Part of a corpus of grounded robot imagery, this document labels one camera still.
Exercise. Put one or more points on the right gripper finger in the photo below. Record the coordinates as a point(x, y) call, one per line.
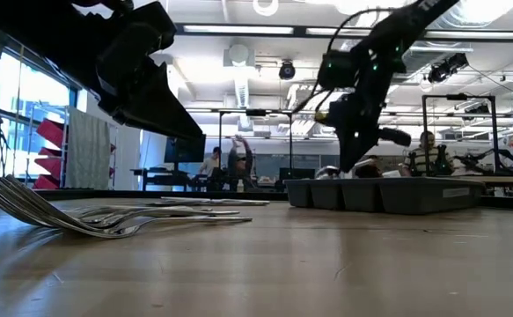
point(361, 152)
point(347, 152)

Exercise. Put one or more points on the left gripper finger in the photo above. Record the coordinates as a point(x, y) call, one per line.
point(159, 97)
point(168, 130)

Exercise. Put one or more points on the silver metal spoon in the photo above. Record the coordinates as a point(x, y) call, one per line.
point(328, 172)

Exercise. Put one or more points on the silver metal table knife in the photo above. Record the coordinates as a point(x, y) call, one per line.
point(181, 199)
point(203, 200)

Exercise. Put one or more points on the silver metal fork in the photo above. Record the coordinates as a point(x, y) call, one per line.
point(31, 203)
point(18, 203)
point(221, 213)
point(106, 211)
point(168, 208)
point(194, 221)

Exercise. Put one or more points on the neighbouring black robot arm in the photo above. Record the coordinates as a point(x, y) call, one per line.
point(511, 163)

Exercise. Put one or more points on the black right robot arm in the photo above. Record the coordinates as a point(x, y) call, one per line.
point(392, 31)

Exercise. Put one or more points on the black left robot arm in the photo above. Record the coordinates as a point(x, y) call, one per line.
point(40, 26)

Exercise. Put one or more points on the person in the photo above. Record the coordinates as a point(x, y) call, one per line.
point(427, 158)
point(240, 163)
point(368, 166)
point(210, 165)

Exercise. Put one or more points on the black screen on stand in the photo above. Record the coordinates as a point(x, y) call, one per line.
point(185, 149)

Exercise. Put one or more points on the black background table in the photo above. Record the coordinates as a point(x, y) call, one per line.
point(163, 176)

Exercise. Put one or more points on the grey plastic cutlery tray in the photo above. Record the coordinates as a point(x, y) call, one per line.
point(414, 196)

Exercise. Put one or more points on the white hanging sheet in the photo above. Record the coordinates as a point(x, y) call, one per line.
point(89, 149)

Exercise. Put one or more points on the black ceiling dome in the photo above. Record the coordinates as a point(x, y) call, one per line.
point(287, 70)

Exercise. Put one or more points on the small white bottle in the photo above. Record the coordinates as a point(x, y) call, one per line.
point(240, 186)

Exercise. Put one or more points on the red shelf bins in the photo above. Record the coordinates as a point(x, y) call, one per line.
point(51, 132)

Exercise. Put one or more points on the ceiling light strip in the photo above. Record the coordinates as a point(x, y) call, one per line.
point(480, 35)
point(238, 30)

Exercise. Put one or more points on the black ceiling spotlight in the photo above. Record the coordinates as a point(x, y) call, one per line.
point(447, 68)

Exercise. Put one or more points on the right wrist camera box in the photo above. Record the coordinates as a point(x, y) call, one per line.
point(394, 136)

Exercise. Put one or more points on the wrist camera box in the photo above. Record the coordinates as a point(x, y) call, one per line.
point(155, 24)
point(394, 136)

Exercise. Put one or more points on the black neighbouring camera stand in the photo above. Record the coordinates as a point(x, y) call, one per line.
point(458, 96)
point(220, 149)

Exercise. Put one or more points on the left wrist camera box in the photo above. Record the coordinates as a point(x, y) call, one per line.
point(155, 24)

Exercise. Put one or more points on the black aluminium table frame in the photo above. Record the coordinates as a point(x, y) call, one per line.
point(106, 193)

